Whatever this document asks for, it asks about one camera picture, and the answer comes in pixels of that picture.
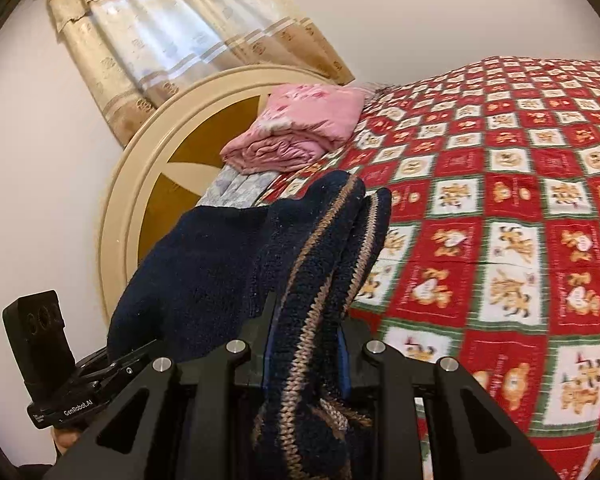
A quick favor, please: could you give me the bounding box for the pink folded blanket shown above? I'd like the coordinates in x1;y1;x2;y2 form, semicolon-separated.
220;82;369;176

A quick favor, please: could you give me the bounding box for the red checked printed bedspread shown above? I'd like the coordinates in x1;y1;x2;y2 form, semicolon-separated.
260;55;600;480

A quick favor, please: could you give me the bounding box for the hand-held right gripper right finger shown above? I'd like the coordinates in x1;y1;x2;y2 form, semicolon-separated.
337;320;562;480

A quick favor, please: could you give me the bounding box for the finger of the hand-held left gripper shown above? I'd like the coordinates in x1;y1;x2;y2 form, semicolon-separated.
77;339;160;387

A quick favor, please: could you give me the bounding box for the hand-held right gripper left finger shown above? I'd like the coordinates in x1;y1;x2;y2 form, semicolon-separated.
42;291;281;480

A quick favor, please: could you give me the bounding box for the beige patterned curtain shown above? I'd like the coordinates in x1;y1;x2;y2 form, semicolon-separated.
36;0;357;149

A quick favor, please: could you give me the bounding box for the navy striped knit sweater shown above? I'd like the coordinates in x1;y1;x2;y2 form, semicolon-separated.
106;170;394;480

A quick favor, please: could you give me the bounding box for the cream round headboard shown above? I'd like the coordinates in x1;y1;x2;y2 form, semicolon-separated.
97;65;342;357

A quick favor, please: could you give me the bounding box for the grey floral pillow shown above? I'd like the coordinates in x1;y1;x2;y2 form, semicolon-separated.
195;166;282;209

